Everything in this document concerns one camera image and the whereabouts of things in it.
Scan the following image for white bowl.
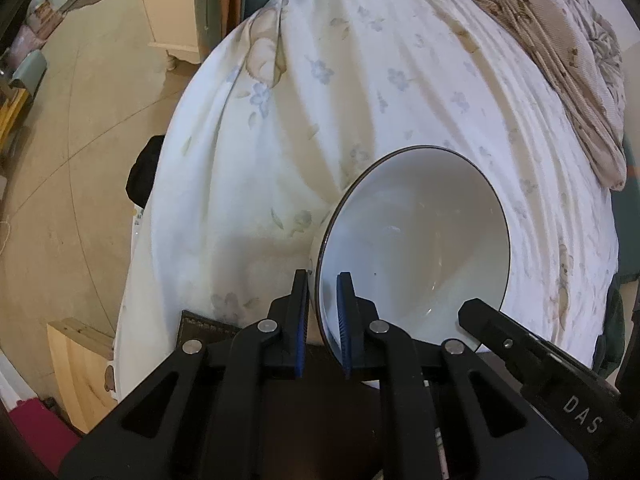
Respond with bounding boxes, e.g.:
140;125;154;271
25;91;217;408
309;145;511;358

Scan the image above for dark green cloth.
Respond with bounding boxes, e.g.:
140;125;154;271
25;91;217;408
592;275;625;379

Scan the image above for beige patterned duvet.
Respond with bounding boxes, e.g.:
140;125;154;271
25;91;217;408
473;0;627;191

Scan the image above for white floral bed sheet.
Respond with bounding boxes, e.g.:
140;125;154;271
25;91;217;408
114;0;618;398

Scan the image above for wooden bedside cabinet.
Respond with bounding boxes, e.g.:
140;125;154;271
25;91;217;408
141;0;205;70

